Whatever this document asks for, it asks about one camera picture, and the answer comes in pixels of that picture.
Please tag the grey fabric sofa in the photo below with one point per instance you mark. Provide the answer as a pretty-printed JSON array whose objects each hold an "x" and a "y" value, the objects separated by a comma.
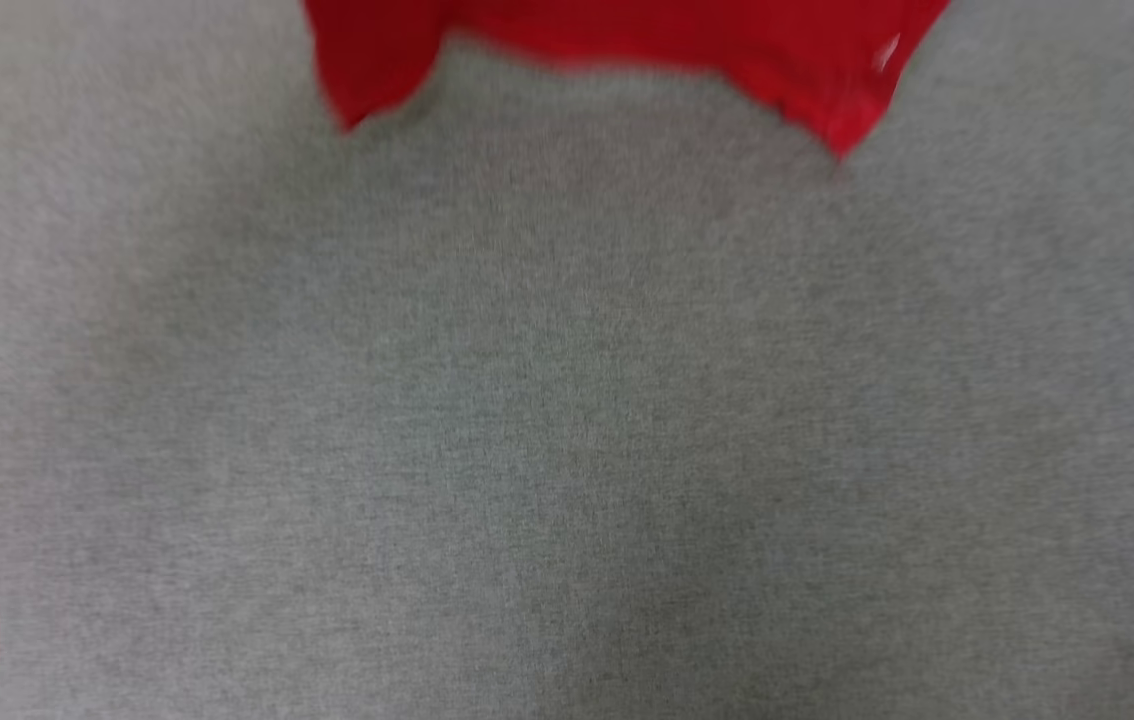
[{"x": 567, "y": 420}]

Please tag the red white sports jersey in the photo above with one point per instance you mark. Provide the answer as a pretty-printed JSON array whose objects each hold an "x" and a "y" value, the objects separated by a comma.
[{"x": 647, "y": 30}]

